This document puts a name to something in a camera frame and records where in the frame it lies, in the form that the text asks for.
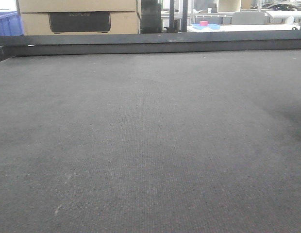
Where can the pink block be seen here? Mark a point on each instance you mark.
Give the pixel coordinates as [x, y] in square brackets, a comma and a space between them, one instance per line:
[204, 23]

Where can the black conveyor side rail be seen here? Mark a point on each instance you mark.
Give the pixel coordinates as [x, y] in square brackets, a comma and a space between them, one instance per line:
[69, 48]

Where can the large cardboard box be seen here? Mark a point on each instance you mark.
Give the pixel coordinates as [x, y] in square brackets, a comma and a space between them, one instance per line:
[77, 17]

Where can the blue bin far left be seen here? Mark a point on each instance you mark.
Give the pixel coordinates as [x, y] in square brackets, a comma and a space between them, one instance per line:
[10, 24]

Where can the grey chair back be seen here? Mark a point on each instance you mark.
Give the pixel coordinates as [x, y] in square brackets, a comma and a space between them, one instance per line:
[248, 18]

